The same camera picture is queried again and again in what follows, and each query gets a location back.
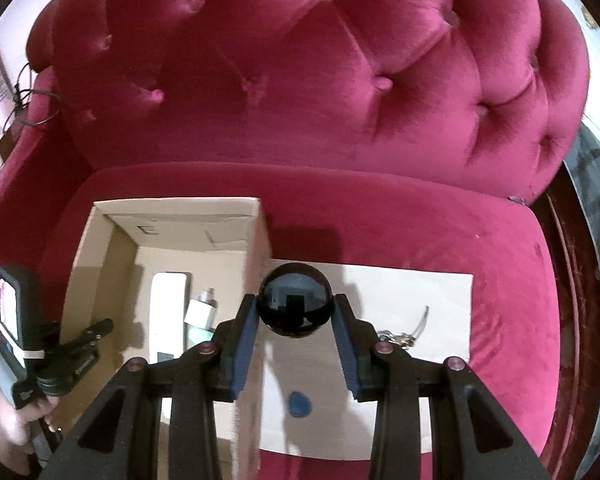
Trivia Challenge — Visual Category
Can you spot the person's left hand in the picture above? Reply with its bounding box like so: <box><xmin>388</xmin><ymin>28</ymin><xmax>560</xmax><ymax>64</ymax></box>
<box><xmin>0</xmin><ymin>385</ymin><xmax>58</xmax><ymax>461</ymax></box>

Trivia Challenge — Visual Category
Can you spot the black cable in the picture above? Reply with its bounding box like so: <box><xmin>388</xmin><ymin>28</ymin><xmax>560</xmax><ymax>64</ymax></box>
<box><xmin>2</xmin><ymin>62</ymin><xmax>63</xmax><ymax>128</ymax></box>

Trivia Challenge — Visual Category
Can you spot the brown wooden board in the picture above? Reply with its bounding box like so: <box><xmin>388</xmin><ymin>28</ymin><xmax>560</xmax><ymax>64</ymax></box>
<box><xmin>0</xmin><ymin>120</ymin><xmax>21</xmax><ymax>161</ymax></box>

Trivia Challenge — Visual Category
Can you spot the blue round sticker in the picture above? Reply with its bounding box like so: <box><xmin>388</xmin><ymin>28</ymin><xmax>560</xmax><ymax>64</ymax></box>
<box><xmin>286</xmin><ymin>390</ymin><xmax>312</xmax><ymax>418</ymax></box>

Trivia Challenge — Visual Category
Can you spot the flat cardboard sheet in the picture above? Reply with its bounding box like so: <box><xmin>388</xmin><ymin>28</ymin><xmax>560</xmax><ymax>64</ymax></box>
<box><xmin>260</xmin><ymin>259</ymin><xmax>473</xmax><ymax>461</ymax></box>

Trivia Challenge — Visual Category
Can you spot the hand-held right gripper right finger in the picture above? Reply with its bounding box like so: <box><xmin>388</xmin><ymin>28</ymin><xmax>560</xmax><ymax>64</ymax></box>
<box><xmin>331</xmin><ymin>293</ymin><xmax>555</xmax><ymax>480</ymax></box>

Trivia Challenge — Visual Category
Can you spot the cardboard box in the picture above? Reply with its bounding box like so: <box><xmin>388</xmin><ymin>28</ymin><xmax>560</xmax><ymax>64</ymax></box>
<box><xmin>57</xmin><ymin>196</ymin><xmax>273</xmax><ymax>480</ymax></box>

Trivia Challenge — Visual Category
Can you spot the glossy black ball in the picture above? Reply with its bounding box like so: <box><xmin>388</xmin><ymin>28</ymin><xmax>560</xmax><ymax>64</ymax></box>
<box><xmin>258</xmin><ymin>262</ymin><xmax>334</xmax><ymax>337</ymax></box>

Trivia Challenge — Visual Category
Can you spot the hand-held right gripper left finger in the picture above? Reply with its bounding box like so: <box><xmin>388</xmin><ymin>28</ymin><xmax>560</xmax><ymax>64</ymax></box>
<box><xmin>40</xmin><ymin>293</ymin><xmax>262</xmax><ymax>480</ymax></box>

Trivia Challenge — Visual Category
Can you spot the small white charger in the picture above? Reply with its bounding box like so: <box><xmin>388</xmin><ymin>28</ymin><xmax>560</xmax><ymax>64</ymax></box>
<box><xmin>184</xmin><ymin>287</ymin><xmax>218</xmax><ymax>331</ymax></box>

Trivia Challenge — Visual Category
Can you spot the grey plaid cloth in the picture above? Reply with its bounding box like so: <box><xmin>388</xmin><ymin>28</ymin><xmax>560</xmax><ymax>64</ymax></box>
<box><xmin>562</xmin><ymin>125</ymin><xmax>600</xmax><ymax>476</ymax></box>

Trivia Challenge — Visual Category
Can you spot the bunch of metal keys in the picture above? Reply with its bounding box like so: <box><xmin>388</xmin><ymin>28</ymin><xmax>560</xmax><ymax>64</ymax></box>
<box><xmin>376</xmin><ymin>304</ymin><xmax>431</xmax><ymax>350</ymax></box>

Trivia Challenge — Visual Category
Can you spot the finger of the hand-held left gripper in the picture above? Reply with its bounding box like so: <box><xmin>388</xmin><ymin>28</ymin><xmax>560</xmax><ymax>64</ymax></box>
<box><xmin>54</xmin><ymin>318</ymin><xmax>115</xmax><ymax>359</ymax></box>
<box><xmin>37</xmin><ymin>344</ymin><xmax>100</xmax><ymax>397</ymax></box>

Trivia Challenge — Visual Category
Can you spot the red tufted velvet sofa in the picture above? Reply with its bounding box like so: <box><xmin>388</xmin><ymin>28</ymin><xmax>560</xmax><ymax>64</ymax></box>
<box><xmin>0</xmin><ymin>0</ymin><xmax>591</xmax><ymax>480</ymax></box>

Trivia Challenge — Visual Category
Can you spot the light blue tube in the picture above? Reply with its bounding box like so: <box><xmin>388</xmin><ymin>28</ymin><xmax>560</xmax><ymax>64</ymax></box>
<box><xmin>185</xmin><ymin>325</ymin><xmax>216</xmax><ymax>348</ymax></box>

